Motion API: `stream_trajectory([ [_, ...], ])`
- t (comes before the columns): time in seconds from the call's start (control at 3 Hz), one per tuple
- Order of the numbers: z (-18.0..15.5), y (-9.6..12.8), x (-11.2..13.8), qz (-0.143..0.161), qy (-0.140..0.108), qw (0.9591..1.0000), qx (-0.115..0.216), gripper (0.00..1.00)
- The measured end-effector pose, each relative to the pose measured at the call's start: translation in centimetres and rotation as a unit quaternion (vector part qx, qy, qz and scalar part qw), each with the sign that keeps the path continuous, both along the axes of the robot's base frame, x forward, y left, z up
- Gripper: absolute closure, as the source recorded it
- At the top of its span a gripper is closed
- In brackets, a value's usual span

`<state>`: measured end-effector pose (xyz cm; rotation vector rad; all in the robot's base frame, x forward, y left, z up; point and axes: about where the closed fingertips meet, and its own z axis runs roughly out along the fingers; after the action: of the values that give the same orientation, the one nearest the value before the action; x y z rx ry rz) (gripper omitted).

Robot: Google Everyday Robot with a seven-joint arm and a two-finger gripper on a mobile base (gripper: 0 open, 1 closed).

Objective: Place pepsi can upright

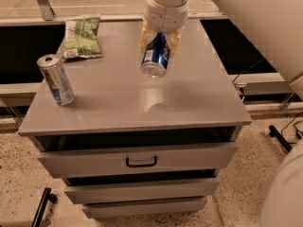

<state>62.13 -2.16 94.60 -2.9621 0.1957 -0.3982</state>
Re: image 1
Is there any grey bottom drawer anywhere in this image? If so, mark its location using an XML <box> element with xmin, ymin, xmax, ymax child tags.
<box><xmin>82</xmin><ymin>197</ymin><xmax>206</xmax><ymax>219</ymax></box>

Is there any silver energy drink can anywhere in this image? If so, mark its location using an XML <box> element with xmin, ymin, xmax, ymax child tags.
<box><xmin>37</xmin><ymin>54</ymin><xmax>75</xmax><ymax>106</ymax></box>

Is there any black bar bottom left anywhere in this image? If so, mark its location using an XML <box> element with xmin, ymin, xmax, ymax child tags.
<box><xmin>31</xmin><ymin>187</ymin><xmax>58</xmax><ymax>227</ymax></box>

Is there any grey drawer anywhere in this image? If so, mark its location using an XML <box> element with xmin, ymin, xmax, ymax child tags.
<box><xmin>38</xmin><ymin>142</ymin><xmax>238</xmax><ymax>178</ymax></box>
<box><xmin>64</xmin><ymin>178</ymin><xmax>220</xmax><ymax>204</ymax></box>
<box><xmin>82</xmin><ymin>197</ymin><xmax>206</xmax><ymax>219</ymax></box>

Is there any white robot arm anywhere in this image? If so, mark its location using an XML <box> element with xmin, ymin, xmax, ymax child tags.
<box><xmin>139</xmin><ymin>0</ymin><xmax>303</xmax><ymax>227</ymax></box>

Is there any green chip bag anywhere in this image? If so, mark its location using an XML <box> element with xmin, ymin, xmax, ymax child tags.
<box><xmin>62</xmin><ymin>17</ymin><xmax>102</xmax><ymax>60</ymax></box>

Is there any black cable on right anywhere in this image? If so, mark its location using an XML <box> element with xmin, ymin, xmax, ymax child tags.
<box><xmin>232</xmin><ymin>57</ymin><xmax>265</xmax><ymax>84</ymax></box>

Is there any blue pepsi can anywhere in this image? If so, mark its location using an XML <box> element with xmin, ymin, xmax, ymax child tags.
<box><xmin>141</xmin><ymin>32</ymin><xmax>170</xmax><ymax>78</ymax></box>

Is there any left metal window bracket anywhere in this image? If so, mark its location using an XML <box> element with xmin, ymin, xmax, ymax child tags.
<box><xmin>36</xmin><ymin>0</ymin><xmax>55</xmax><ymax>21</ymax></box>

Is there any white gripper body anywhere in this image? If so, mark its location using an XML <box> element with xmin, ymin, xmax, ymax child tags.
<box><xmin>144</xmin><ymin>0</ymin><xmax>189</xmax><ymax>33</ymax></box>

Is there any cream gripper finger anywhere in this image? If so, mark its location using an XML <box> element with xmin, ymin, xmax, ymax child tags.
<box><xmin>139</xmin><ymin>21</ymin><xmax>157</xmax><ymax>53</ymax></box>
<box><xmin>167</xmin><ymin>27</ymin><xmax>184</xmax><ymax>58</ymax></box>

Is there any grey top drawer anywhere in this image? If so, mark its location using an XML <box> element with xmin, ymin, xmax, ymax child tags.
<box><xmin>38</xmin><ymin>142</ymin><xmax>238</xmax><ymax>178</ymax></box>

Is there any black drawer handle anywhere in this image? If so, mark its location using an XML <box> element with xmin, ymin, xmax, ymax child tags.
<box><xmin>125</xmin><ymin>156</ymin><xmax>158</xmax><ymax>168</ymax></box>

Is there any black floor bar right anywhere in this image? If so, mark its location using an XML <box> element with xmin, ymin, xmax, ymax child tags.
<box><xmin>269</xmin><ymin>125</ymin><xmax>292</xmax><ymax>153</ymax></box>

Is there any grey middle drawer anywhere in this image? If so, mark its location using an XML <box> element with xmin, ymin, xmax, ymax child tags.
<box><xmin>64</xmin><ymin>178</ymin><xmax>220</xmax><ymax>204</ymax></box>

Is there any grey drawer cabinet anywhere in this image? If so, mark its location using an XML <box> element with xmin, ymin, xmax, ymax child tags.
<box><xmin>18</xmin><ymin>18</ymin><xmax>253</xmax><ymax>219</ymax></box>

